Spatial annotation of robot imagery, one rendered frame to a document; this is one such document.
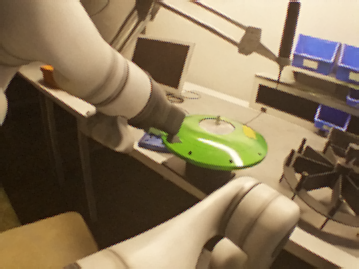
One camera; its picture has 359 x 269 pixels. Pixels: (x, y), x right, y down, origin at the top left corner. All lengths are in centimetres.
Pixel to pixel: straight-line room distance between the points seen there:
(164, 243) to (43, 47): 18
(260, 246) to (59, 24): 29
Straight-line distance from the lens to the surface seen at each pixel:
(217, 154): 57
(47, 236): 100
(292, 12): 73
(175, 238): 22
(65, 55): 20
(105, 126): 31
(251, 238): 30
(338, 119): 146
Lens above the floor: 136
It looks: 27 degrees down
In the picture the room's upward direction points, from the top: 6 degrees clockwise
